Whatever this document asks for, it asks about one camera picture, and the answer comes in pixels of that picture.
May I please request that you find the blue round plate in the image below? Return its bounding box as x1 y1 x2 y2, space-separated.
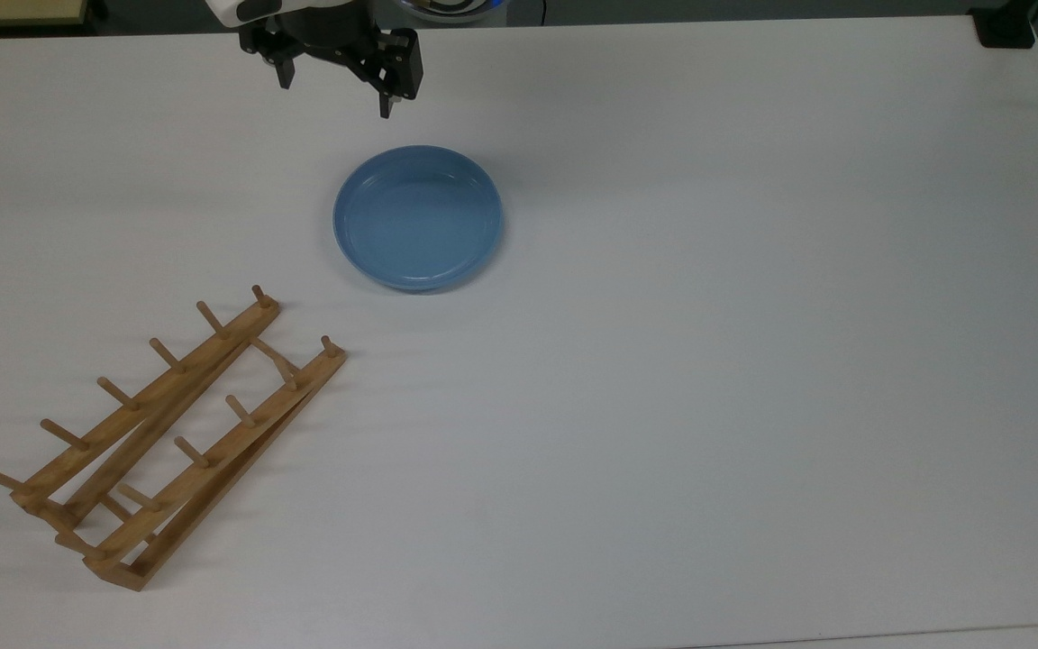
332 145 505 293

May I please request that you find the wooden plate rack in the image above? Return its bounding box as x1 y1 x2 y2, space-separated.
0 285 347 592

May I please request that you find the light wooden board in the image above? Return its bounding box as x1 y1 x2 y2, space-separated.
0 0 90 29

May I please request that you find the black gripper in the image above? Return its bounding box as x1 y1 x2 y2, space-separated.
240 0 423 120

